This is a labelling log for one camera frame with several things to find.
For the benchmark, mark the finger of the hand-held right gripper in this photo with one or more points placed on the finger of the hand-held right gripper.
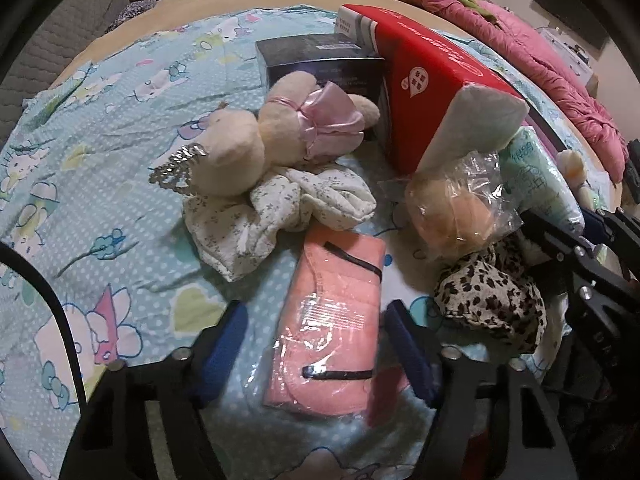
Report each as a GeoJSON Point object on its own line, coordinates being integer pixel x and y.
{"type": "Point", "coordinates": [597, 222]}
{"type": "Point", "coordinates": [600, 300]}

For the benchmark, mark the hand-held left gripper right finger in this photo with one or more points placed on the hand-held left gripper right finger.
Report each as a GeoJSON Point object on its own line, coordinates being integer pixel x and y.
{"type": "Point", "coordinates": [410, 355]}

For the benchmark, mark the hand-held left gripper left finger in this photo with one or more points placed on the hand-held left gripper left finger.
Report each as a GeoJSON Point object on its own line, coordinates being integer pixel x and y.
{"type": "Point", "coordinates": [220, 355]}

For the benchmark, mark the cream plush bear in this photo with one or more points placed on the cream plush bear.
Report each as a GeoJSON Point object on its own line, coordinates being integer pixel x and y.
{"type": "Point", "coordinates": [570, 165]}

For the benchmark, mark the green printed tissue pack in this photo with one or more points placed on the green printed tissue pack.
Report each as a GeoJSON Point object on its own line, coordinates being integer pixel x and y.
{"type": "Point", "coordinates": [540, 175]}

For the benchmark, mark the pink towel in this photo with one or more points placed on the pink towel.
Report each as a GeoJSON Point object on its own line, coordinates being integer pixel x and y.
{"type": "Point", "coordinates": [335, 310]}

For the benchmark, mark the leopard print cloth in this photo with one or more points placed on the leopard print cloth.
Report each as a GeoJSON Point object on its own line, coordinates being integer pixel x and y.
{"type": "Point", "coordinates": [490, 300]}

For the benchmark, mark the white floral cloth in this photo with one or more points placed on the white floral cloth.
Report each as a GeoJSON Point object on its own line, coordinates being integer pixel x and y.
{"type": "Point", "coordinates": [240, 230]}

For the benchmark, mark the peach puff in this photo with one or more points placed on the peach puff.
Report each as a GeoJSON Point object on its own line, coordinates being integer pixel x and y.
{"type": "Point", "coordinates": [450, 220]}

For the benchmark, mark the beige plush rabbit with crown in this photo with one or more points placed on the beige plush rabbit with crown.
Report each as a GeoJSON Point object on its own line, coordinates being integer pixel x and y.
{"type": "Point", "coordinates": [235, 140]}

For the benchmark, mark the pink quilt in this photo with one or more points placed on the pink quilt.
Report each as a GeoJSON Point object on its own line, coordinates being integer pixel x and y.
{"type": "Point", "coordinates": [550, 60]}

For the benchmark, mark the white drawer cabinet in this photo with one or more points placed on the white drawer cabinet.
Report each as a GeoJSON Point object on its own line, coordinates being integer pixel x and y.
{"type": "Point", "coordinates": [570, 55]}

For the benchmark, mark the red tissue box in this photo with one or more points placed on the red tissue box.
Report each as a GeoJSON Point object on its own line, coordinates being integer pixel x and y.
{"type": "Point", "coordinates": [425, 85]}

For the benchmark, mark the blue cartoon cat printed blanket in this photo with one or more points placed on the blue cartoon cat printed blanket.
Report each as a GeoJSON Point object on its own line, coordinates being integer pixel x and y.
{"type": "Point", "coordinates": [100, 160]}

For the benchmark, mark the black cardboard box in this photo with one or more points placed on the black cardboard box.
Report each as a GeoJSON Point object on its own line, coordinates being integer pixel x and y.
{"type": "Point", "coordinates": [300, 57]}

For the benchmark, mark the dark patterned cloth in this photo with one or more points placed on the dark patterned cloth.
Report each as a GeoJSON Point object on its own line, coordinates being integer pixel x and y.
{"type": "Point", "coordinates": [130, 12]}

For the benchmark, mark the grey quilted headboard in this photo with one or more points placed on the grey quilted headboard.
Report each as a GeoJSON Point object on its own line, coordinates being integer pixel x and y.
{"type": "Point", "coordinates": [60, 35]}

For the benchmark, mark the black wall television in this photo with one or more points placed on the black wall television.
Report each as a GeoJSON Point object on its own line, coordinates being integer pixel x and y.
{"type": "Point", "coordinates": [565, 10]}

